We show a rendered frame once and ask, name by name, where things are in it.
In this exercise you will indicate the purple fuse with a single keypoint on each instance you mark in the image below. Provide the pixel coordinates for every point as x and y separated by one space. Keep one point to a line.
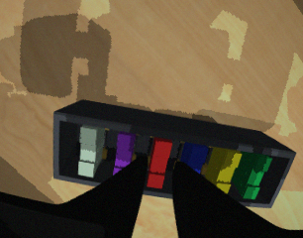
124 149

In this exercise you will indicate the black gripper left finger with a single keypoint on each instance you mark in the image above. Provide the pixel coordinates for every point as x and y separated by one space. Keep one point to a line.
109 210

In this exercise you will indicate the blue fuse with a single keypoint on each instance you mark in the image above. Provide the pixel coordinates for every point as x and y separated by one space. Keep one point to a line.
194 156

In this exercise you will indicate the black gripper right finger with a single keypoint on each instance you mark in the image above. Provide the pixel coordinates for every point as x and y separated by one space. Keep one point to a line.
202 210

